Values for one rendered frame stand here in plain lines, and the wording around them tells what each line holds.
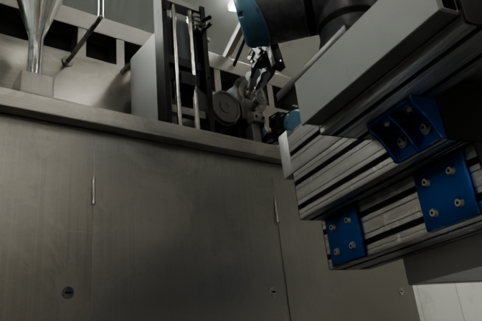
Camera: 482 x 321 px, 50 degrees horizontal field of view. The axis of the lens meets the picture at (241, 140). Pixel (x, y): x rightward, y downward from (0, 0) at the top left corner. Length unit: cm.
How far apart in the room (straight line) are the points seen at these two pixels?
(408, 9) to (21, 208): 76
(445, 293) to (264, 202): 323
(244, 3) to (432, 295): 380
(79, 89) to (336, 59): 135
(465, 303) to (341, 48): 376
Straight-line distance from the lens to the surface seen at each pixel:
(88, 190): 109
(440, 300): 449
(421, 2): 57
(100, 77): 197
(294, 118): 146
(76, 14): 208
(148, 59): 181
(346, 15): 93
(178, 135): 121
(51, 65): 191
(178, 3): 168
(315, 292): 138
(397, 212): 80
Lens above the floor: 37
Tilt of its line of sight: 24 degrees up
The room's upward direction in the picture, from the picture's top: 6 degrees counter-clockwise
